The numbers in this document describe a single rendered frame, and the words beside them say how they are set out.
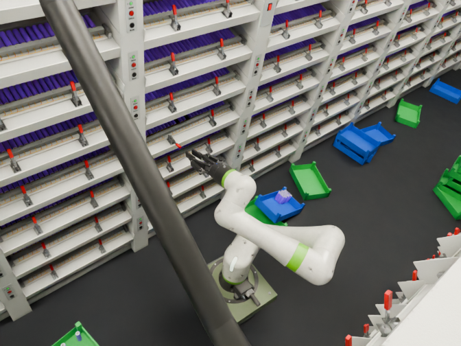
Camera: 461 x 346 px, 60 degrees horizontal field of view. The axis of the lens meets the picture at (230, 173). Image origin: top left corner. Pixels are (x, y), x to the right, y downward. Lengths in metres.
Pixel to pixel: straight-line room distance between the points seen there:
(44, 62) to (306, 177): 2.15
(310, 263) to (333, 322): 0.90
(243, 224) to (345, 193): 1.59
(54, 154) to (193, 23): 0.76
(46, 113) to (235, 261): 0.99
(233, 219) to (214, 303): 1.29
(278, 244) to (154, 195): 1.32
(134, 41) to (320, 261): 1.09
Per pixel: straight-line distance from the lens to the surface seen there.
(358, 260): 2.76
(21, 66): 1.45
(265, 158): 2.88
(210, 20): 1.77
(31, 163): 1.69
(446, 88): 4.91
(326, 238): 1.71
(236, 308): 2.00
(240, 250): 1.85
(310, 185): 3.03
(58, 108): 1.59
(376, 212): 3.09
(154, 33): 1.62
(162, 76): 1.74
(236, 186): 1.60
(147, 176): 0.31
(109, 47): 1.53
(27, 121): 1.55
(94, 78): 0.33
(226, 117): 2.20
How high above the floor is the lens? 2.12
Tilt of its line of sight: 46 degrees down
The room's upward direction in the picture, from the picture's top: 11 degrees clockwise
